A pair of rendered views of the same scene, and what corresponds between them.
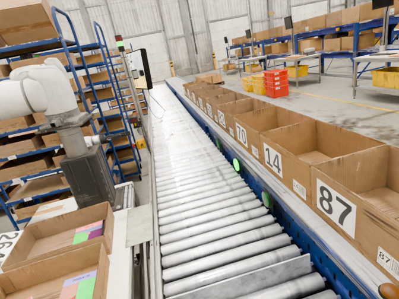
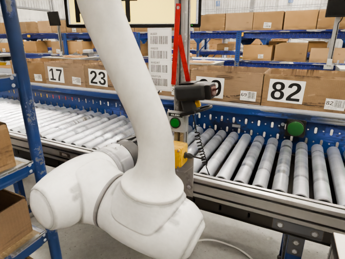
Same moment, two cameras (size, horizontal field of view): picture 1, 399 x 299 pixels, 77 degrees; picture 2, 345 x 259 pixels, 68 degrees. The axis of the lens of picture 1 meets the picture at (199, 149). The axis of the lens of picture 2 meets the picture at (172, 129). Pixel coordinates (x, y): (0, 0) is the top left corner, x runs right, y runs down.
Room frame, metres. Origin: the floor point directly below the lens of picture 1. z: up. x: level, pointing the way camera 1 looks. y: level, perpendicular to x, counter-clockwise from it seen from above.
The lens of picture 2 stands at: (1.56, 1.14, 1.21)
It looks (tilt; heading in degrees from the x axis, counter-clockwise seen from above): 19 degrees down; 303
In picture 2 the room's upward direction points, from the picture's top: straight up
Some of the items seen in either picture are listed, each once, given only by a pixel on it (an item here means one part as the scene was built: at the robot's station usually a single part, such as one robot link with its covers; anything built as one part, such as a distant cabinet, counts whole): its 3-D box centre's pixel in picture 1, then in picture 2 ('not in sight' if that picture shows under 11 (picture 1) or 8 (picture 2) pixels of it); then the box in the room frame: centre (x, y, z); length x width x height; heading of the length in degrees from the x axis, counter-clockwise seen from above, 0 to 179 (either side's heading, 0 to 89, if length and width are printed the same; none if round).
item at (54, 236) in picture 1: (66, 238); not in sight; (0.94, 0.66, 0.80); 0.38 x 0.28 x 0.10; 101
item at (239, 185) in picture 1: (202, 196); not in sight; (1.17, 0.03, 0.72); 0.52 x 0.05 x 0.05; 97
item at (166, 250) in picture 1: (218, 235); not in sight; (0.85, -0.01, 0.72); 0.52 x 0.05 x 0.05; 97
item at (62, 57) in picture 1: (46, 63); not in sight; (2.27, 1.10, 1.59); 0.40 x 0.30 x 0.10; 97
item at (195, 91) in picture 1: (207, 95); (120, 75); (2.88, -0.21, 0.96); 0.39 x 0.29 x 0.17; 7
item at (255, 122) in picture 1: (270, 131); not in sight; (1.31, -0.41, 0.96); 0.39 x 0.29 x 0.17; 7
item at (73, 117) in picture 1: (62, 117); not in sight; (1.25, 0.63, 1.28); 0.22 x 0.18 x 0.06; 1
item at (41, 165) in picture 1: (28, 164); not in sight; (2.22, 1.57, 0.79); 0.40 x 0.30 x 0.10; 98
